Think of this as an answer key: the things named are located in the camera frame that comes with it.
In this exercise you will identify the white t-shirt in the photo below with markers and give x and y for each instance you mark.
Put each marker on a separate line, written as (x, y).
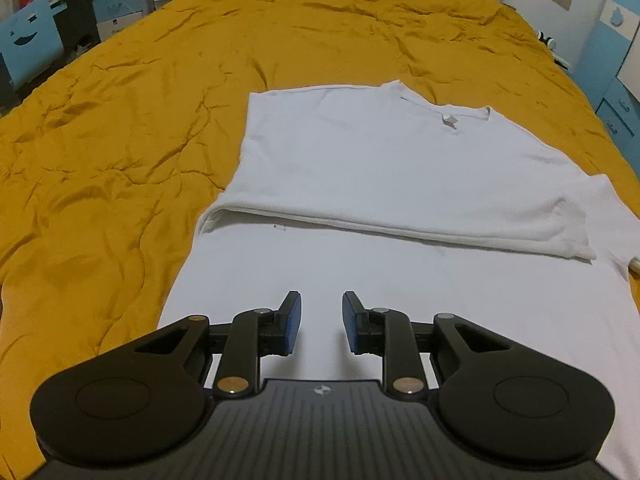
(375, 160)

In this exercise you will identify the blue cutout face chair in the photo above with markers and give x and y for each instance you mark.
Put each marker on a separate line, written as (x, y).
(30, 40)

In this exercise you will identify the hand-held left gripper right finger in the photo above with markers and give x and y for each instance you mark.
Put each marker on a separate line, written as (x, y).
(349, 325)

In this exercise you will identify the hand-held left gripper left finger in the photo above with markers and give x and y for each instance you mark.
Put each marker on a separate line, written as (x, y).
(293, 321)

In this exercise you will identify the small black white object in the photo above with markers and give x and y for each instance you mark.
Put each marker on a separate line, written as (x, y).
(546, 40)

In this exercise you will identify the mustard yellow blanket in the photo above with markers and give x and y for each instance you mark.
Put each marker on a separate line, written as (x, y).
(125, 135)

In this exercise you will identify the blue and white wardrobe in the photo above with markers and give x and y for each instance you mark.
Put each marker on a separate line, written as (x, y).
(612, 60)

